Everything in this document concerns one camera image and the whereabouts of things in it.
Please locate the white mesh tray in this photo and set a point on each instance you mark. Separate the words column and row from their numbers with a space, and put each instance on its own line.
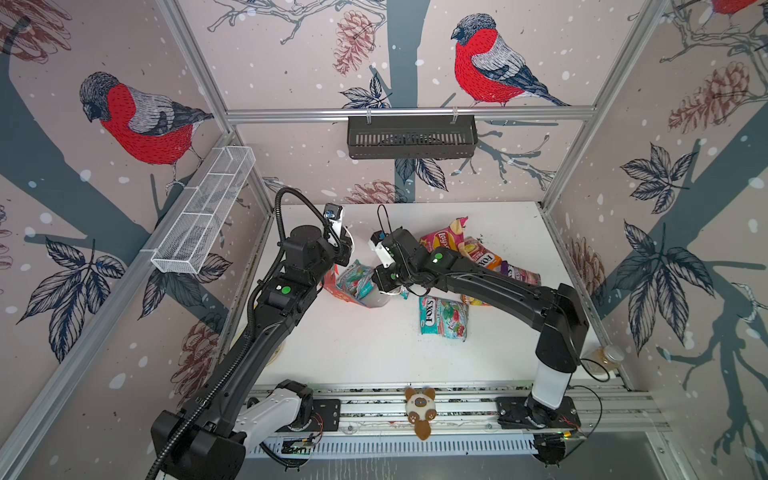
column 195, row 230

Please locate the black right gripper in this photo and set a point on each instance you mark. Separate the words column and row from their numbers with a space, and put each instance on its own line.
column 380, row 276

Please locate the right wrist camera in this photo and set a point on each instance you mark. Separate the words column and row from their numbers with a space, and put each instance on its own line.
column 375, row 243

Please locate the green snack packet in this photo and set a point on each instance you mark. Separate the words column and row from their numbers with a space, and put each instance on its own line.
column 446, row 318

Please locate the black wire basket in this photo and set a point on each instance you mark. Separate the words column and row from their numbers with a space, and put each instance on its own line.
column 412, row 137

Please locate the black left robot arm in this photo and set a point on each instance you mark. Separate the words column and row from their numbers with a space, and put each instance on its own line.
column 207, row 439

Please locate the plush cat toy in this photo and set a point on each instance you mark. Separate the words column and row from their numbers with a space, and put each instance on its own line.
column 421, row 409

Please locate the purple Fox's candy bag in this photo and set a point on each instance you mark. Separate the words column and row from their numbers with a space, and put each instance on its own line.
column 520, row 274

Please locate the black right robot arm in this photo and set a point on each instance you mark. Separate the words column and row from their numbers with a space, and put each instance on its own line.
column 556, row 314

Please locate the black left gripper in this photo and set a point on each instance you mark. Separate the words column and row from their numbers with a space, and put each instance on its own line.
column 343, row 248

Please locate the red paper gift bag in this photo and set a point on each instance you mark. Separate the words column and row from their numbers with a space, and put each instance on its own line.
column 375, row 299

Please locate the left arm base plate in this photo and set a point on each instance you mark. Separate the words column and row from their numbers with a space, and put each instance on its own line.
column 325, row 417

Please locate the orange Fox's candy bag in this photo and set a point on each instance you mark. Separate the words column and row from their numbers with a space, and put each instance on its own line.
column 481, row 255
column 471, row 301

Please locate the pink Lay's chips bag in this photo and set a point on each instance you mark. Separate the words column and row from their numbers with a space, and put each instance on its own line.
column 451, row 237

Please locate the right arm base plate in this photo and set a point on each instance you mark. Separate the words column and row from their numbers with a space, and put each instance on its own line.
column 517, row 412

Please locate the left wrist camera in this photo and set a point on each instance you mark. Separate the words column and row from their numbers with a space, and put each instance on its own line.
column 333, row 215

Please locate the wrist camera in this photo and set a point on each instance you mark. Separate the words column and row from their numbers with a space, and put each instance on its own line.
column 375, row 243
column 333, row 215

